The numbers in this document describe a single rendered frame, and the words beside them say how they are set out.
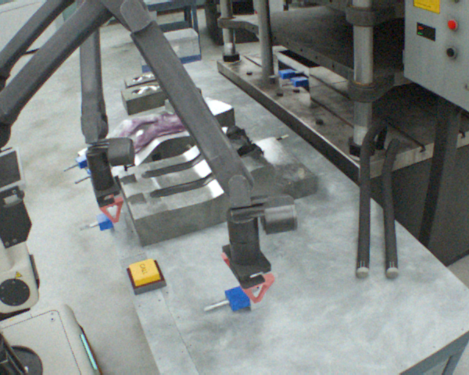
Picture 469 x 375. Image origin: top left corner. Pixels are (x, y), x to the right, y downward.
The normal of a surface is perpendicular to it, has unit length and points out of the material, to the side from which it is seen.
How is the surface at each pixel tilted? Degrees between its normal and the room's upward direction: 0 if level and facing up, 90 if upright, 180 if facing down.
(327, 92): 90
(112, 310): 0
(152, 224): 90
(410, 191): 90
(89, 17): 70
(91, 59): 58
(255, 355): 0
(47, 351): 0
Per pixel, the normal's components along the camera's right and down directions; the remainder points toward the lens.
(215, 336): -0.08, -0.83
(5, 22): 0.18, 0.53
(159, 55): 0.11, 0.07
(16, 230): 0.49, 0.44
